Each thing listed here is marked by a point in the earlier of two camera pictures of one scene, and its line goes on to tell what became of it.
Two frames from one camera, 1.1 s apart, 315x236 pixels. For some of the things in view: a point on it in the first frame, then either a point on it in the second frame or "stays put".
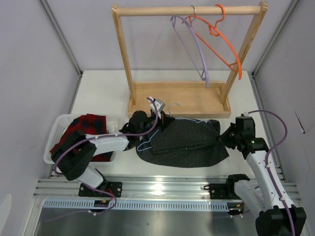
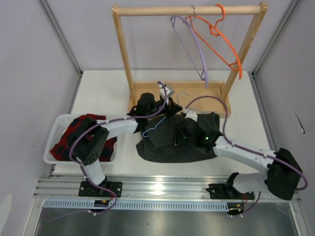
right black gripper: x=224 y=137 -> x=178 y=139
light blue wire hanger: x=175 y=118 -> x=164 y=119
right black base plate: x=223 y=191 stays put
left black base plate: x=115 y=188 stays put
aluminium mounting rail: x=156 y=188 stays put
